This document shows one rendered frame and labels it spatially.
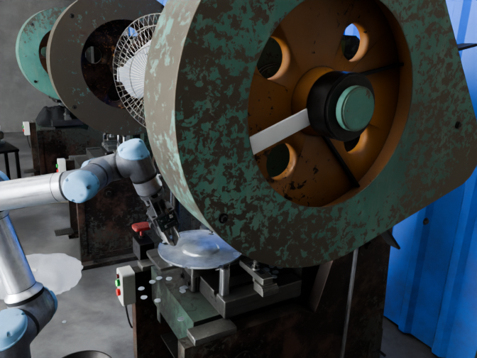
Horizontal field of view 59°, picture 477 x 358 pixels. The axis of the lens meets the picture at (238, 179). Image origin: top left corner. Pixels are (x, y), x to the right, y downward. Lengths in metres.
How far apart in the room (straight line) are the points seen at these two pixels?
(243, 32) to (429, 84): 0.59
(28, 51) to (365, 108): 3.58
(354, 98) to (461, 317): 1.59
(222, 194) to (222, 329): 0.57
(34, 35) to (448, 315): 3.74
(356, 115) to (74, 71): 1.87
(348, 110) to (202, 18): 0.37
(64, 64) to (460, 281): 2.29
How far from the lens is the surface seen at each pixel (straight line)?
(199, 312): 1.42
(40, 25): 4.28
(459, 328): 2.40
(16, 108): 7.89
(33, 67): 4.27
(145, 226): 1.74
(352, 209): 1.15
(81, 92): 2.59
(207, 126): 0.84
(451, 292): 2.32
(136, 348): 1.89
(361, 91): 0.98
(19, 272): 1.49
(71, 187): 1.10
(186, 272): 1.52
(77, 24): 2.58
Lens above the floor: 1.45
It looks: 17 degrees down
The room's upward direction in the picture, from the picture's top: 2 degrees clockwise
